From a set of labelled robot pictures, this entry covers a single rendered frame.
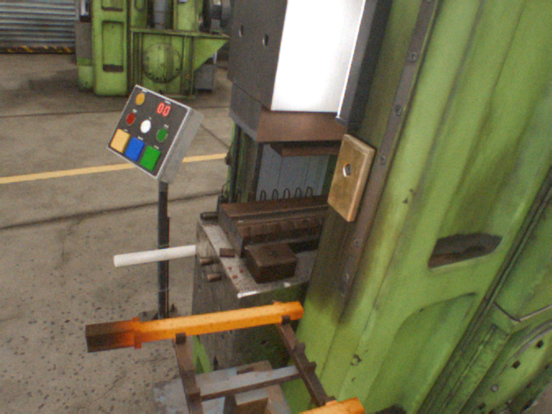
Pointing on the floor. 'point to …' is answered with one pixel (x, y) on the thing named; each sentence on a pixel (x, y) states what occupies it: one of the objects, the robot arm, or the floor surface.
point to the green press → (149, 46)
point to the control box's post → (162, 244)
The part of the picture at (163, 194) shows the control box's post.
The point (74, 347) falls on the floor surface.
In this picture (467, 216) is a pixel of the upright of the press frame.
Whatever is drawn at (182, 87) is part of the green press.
